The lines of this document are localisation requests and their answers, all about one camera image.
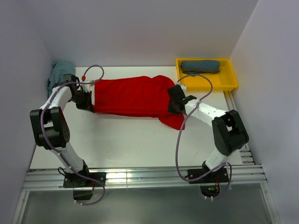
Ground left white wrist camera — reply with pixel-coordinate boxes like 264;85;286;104
80;75;96;92

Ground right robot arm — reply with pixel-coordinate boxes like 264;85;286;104
167;84;249;182

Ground red t shirt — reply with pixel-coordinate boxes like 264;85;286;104
93;75;184;130

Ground yellow plastic tray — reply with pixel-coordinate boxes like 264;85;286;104
176;58;239;91

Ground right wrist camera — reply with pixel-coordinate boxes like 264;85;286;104
179;84;186;93

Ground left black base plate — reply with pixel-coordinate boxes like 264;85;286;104
63;172;106;188

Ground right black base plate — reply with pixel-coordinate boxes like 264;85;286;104
186;168;229;184

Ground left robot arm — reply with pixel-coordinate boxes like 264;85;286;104
29;74;94;186

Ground aluminium side rail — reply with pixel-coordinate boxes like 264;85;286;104
223;91;255;165

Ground rolled dark grey t shirt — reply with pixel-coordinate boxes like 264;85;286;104
179;60;221;74

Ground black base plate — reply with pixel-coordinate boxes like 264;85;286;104
63;172;106;188
186;168;229;184

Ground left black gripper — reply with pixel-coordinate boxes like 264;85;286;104
69;90;93;112

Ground aluminium front rail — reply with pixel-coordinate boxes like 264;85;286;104
21;165;267;191

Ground light blue t shirt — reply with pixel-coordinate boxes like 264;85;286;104
47;60;75;97

